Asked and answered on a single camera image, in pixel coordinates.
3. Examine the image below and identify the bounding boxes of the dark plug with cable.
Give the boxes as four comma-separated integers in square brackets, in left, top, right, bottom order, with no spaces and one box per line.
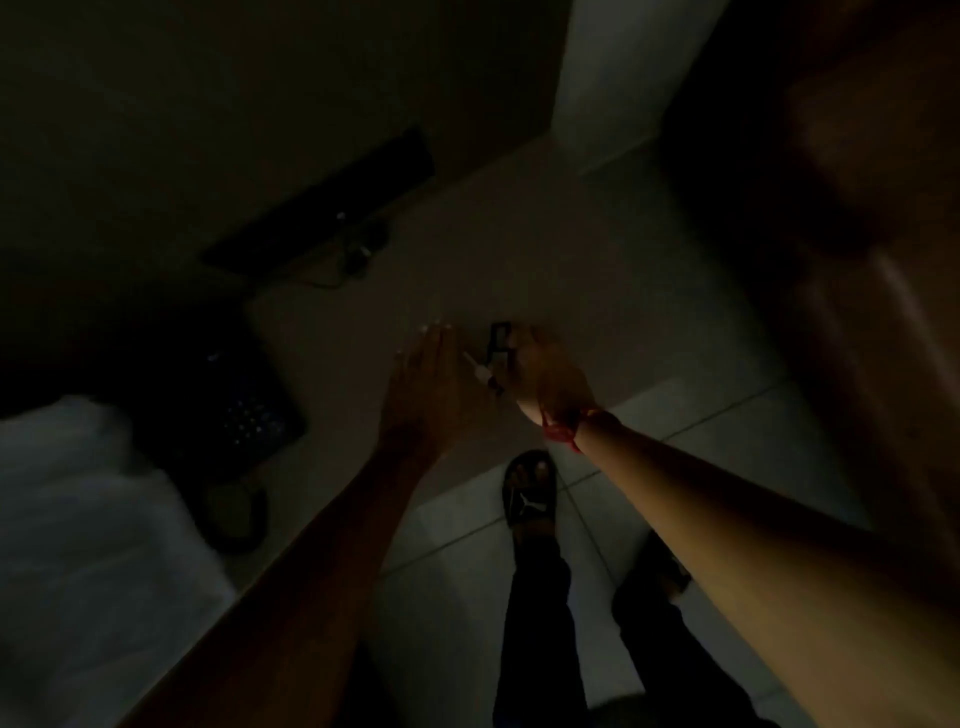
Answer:
[299,213,393,292]

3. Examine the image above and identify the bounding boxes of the white bed sheet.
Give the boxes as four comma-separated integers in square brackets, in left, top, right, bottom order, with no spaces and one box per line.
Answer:
[0,395,240,728]

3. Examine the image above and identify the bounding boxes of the person's right forearm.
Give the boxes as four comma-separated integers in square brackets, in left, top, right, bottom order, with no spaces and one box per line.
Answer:
[573,412,960,728]

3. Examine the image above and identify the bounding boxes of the brown wooden cabinet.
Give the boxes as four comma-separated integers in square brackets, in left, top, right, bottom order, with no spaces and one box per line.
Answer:
[659,0,960,545]

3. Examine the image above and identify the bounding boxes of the person's left hand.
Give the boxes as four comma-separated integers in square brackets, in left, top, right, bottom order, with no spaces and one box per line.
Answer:
[377,322,502,462]

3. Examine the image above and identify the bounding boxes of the black slide sandal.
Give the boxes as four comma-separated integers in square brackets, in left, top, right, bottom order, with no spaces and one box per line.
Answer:
[500,449,559,538]
[628,528,693,599]

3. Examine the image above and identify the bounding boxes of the black trousers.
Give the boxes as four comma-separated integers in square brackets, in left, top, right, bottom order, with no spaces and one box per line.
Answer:
[491,533,781,728]

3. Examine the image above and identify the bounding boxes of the person's right hand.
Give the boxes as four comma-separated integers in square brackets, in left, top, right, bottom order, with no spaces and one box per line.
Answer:
[493,322,599,427]

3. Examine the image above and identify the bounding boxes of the long black panel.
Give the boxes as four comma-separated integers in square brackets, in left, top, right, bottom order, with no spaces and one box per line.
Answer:
[198,127,438,279]

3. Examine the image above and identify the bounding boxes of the red thread bracelet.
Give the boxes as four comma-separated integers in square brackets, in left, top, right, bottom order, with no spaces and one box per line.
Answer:
[538,404,622,456]

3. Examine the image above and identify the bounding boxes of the dark round object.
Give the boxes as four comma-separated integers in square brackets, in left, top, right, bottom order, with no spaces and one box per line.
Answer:
[197,479,271,557]

